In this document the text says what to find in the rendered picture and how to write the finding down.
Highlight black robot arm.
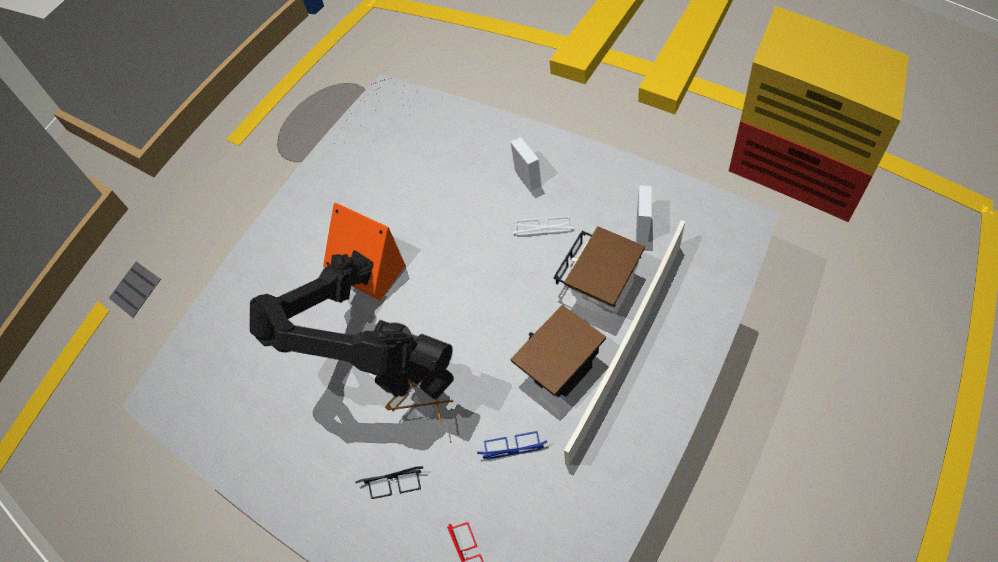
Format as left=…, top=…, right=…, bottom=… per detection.
left=249, top=250, right=452, bottom=397

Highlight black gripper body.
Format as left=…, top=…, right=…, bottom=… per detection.
left=410, top=363, right=454, bottom=399

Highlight black square-framed glasses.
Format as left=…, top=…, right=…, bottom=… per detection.
left=355, top=466, right=423, bottom=499

